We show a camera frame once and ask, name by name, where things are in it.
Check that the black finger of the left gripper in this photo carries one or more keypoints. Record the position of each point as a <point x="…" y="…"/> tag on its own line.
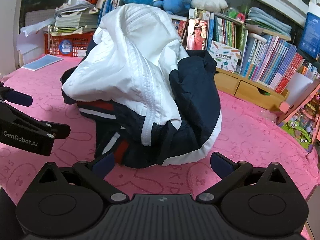
<point x="18" y="124"/>
<point x="12" y="96"/>

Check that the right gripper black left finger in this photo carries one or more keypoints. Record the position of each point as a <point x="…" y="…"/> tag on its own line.
<point x="92" y="174"/>

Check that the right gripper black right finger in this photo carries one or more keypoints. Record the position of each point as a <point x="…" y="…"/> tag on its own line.
<point x="232" y="176"/>

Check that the white and navy jacket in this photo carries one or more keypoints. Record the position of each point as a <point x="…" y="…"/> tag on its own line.
<point x="153" y="102"/>

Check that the pink patterned table cloth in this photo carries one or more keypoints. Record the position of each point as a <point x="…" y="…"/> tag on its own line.
<point x="245" y="135"/>

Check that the blue notebook on table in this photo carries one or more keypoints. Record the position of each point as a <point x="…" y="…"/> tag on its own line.
<point x="42" y="62"/>

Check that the white loose paper sheet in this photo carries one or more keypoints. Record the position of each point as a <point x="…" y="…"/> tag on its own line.
<point x="32" y="37"/>

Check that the red plastic crate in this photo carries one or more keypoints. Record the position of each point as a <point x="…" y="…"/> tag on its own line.
<point x="74" y="45"/>

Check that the wooden drawer organizer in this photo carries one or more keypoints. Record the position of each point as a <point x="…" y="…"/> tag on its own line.
<point x="251" y="91"/>

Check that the pink toy house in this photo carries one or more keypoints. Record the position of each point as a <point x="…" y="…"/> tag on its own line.
<point x="301" y="121"/>

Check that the stack of papers and books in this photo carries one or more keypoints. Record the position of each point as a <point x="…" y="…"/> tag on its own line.
<point x="74" y="18"/>

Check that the white patterned box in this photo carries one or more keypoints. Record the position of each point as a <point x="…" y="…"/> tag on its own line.
<point x="225" y="56"/>

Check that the row of colourful books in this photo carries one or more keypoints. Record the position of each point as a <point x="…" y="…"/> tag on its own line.
<point x="267" y="57"/>

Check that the left row of books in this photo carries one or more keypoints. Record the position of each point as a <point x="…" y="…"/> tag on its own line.
<point x="108" y="6"/>

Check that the smartphone with lit screen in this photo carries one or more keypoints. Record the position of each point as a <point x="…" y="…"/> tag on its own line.
<point x="197" y="34"/>

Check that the blue poster box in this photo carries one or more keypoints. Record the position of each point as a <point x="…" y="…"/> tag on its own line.
<point x="309" y="42"/>

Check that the white plush toy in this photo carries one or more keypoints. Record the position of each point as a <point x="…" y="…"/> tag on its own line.
<point x="209" y="5"/>

